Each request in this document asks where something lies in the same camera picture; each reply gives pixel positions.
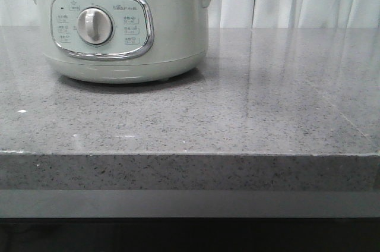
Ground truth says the pale green electric cooking pot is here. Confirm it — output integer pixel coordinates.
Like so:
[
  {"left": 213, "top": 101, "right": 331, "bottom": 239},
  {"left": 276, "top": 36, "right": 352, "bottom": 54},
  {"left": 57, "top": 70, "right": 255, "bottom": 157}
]
[{"left": 33, "top": 0, "right": 212, "bottom": 84}]

